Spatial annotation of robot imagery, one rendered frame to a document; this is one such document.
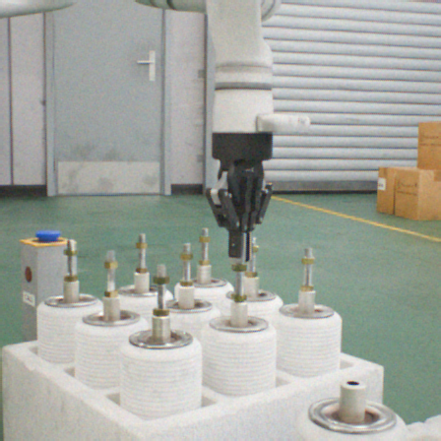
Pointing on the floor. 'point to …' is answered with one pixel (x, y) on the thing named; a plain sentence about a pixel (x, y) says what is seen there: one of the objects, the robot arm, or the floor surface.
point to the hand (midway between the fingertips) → (240, 246)
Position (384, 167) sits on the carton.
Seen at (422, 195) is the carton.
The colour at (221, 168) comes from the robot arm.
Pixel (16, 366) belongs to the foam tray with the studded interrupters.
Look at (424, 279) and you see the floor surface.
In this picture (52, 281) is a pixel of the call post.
